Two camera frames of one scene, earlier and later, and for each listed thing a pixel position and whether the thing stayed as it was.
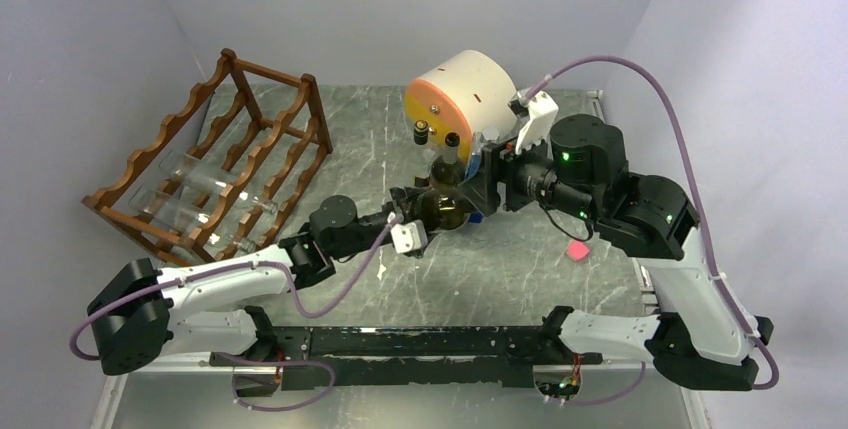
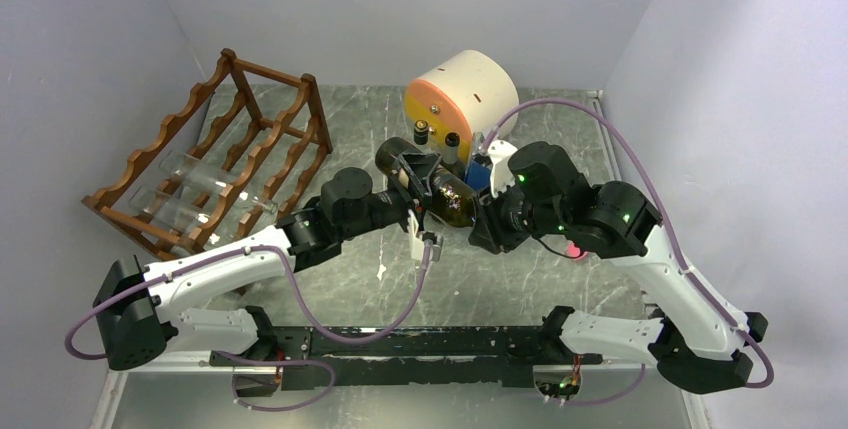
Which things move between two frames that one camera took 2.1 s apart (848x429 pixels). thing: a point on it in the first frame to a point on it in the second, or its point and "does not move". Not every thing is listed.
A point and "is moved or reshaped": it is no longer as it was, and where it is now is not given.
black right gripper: (503, 164) to (483, 232)
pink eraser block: (577, 250) does not move
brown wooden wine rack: (213, 178) does not move
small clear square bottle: (212, 179) does not move
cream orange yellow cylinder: (466, 95) does not move
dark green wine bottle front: (444, 208) is moved or reshaped
